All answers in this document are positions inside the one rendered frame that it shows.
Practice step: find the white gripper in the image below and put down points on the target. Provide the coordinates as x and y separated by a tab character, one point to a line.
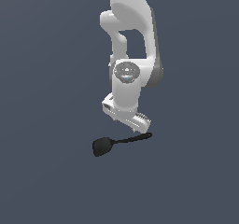
124	116

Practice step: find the black spatula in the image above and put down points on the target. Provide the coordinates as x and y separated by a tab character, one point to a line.
102	146

